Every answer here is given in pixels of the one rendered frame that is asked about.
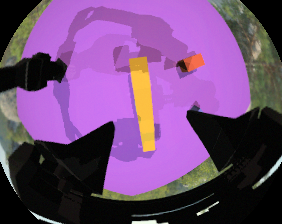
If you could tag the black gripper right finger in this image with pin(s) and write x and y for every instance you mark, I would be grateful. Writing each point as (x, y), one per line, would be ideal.
(221, 135)

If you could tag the orange rectangular block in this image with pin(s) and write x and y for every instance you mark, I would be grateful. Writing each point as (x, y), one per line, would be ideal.
(190, 63)

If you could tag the yellow bar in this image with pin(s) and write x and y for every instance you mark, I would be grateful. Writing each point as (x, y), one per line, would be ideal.
(143, 98)

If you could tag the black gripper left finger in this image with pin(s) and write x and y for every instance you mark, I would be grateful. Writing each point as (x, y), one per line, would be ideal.
(85, 158)

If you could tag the blue cube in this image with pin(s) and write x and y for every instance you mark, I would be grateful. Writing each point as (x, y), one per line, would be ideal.
(197, 109)

